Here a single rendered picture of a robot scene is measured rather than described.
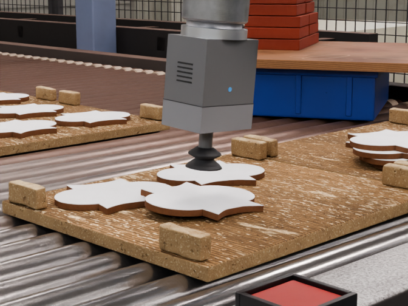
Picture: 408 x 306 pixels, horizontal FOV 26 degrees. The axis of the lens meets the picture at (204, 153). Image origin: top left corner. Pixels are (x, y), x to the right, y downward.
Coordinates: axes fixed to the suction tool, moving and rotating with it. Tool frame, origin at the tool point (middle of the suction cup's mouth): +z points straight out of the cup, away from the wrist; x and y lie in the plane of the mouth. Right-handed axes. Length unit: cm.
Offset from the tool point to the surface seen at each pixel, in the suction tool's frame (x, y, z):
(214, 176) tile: -7.4, -9.9, 3.8
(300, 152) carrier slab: -12.4, -33.9, 3.5
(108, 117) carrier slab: -54, -30, 5
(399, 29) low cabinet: -309, -527, 5
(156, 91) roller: -90, -75, 7
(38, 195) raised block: -12.5, 14.0, 4.5
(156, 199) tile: -1.6, 5.6, 3.5
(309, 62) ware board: -35, -63, -7
